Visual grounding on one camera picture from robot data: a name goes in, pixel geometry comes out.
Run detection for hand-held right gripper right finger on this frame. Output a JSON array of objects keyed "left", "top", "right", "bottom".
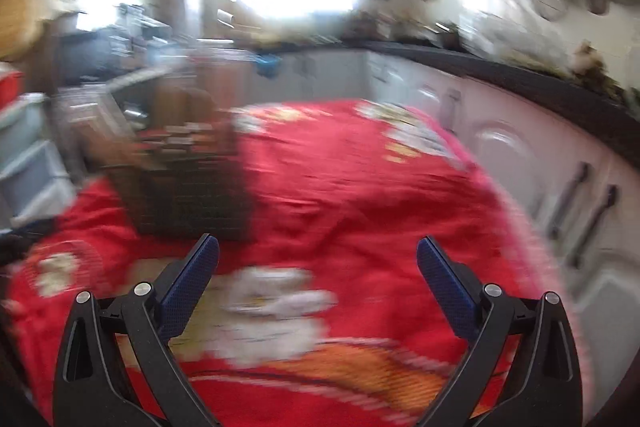
[{"left": 417, "top": 235, "right": 583, "bottom": 427}]

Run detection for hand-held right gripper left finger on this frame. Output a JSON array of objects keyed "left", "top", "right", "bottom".
[{"left": 52, "top": 233, "right": 221, "bottom": 427}]

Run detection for black plastic utensil basket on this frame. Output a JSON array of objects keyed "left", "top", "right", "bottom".
[{"left": 102, "top": 146, "right": 257, "bottom": 244}]

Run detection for pink bubble wrap sheet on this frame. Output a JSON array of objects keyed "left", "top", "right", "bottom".
[{"left": 475, "top": 167, "right": 587, "bottom": 358}]

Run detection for red floral blanket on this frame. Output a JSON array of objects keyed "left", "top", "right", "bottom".
[{"left": 5, "top": 99, "right": 556, "bottom": 427}]

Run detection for white lower cabinets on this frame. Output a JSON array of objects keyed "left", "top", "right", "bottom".
[{"left": 239, "top": 48, "right": 640, "bottom": 408}]

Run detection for plastic drawer unit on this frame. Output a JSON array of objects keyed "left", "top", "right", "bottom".
[{"left": 0, "top": 93, "right": 77, "bottom": 234}]

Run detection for black kitchen countertop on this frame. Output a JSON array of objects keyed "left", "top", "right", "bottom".
[{"left": 200, "top": 36, "right": 640, "bottom": 168}]

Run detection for blue basin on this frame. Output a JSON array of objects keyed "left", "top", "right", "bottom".
[{"left": 254, "top": 53, "right": 282, "bottom": 76}]

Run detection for black microwave oven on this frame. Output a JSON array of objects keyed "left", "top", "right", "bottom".
[{"left": 54, "top": 26, "right": 119, "bottom": 84}]

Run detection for red bucket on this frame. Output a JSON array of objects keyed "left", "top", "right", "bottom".
[{"left": 0, "top": 63, "right": 27, "bottom": 108}]

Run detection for ginger roots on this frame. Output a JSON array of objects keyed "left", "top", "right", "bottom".
[{"left": 569, "top": 41, "right": 607, "bottom": 74}]

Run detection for round bamboo tray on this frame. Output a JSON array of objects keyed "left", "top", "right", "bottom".
[{"left": 0, "top": 0, "right": 52, "bottom": 61}]

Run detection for wire mesh strainer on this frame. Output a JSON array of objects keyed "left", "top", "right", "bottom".
[{"left": 531, "top": 0, "right": 569, "bottom": 22}]

